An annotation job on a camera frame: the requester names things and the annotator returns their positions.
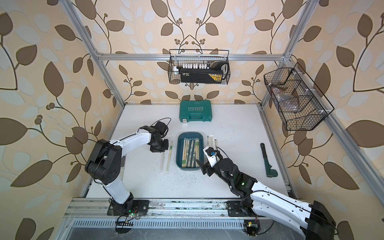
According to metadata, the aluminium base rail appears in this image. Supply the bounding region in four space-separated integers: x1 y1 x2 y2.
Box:
64 198 244 219

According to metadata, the black wire basket right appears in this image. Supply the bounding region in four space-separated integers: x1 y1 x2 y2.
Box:
264 63 335 131

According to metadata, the black wire basket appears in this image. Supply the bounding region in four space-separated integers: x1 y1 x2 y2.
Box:
168 49 231 85
264 63 335 131

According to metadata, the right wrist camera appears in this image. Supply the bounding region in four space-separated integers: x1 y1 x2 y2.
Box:
203 146 218 168

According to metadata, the wrapped chopsticks pair box left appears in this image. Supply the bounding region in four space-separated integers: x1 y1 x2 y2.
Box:
182 138 190 168

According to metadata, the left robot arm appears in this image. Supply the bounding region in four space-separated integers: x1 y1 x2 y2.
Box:
85 120 169 206

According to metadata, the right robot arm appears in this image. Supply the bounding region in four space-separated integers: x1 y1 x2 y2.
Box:
199 158 339 240

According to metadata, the black wire basket back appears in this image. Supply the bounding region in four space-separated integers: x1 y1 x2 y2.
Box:
168 49 231 85

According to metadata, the teal plastic storage box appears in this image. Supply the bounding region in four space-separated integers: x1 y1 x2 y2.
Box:
176 132 204 171

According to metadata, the black yellow box in basket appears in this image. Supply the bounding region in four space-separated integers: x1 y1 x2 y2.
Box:
176 63 230 84

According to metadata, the wrapped chopsticks pair box right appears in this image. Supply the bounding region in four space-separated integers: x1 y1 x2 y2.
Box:
194 139 200 168

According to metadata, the plastic bag in basket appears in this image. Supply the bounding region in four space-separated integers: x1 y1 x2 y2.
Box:
271 85 300 112

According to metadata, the wrapped chopsticks pair box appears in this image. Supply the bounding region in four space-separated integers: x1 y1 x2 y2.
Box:
182 138 190 168
194 139 200 168

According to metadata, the green pipe wrench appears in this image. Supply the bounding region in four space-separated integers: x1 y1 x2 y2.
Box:
260 143 278 178

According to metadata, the green tool case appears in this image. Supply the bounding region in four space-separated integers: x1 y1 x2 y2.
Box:
179 100 213 123

